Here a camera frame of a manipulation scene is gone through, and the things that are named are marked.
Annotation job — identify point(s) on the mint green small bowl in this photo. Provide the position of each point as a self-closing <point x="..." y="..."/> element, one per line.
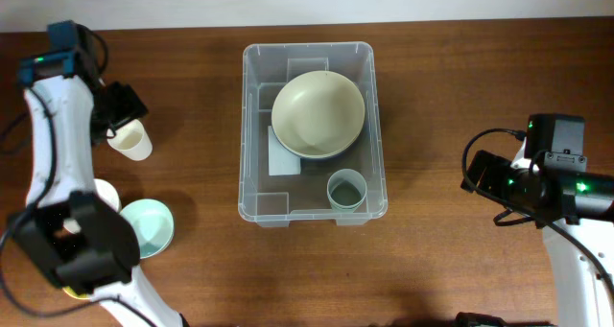
<point x="153" y="224"/>

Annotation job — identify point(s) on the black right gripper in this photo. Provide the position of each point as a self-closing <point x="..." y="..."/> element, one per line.
<point x="497" y="167"/>

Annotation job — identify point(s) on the cream bowl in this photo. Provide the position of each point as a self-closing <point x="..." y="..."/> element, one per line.
<point x="319" y="103"/>

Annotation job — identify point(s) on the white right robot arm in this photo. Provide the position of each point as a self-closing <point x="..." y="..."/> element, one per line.
<point x="574" y="210"/>

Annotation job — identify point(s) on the yellow small bowl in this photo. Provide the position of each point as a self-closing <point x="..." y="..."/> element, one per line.
<point x="80" y="296"/>

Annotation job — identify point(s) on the dark blue bowl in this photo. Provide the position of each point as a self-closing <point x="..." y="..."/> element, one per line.
<point x="317" y="148"/>

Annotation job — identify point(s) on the cream cup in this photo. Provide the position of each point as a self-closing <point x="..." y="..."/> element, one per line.
<point x="132" y="141"/>

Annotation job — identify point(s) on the white small bowl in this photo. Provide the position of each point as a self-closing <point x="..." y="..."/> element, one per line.
<point x="107" y="193"/>

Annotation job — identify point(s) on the mint green cup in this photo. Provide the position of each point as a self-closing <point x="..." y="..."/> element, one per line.
<point x="346" y="208"/>

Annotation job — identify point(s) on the clear plastic storage bin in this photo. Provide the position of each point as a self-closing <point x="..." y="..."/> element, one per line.
<point x="276" y="201"/>

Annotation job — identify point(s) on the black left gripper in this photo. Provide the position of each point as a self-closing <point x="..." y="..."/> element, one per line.
<point x="131" y="107"/>

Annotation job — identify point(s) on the grey translucent cup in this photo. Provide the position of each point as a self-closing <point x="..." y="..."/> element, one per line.
<point x="346" y="187"/>

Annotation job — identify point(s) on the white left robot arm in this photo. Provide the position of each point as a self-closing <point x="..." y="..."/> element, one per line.
<point x="72" y="236"/>

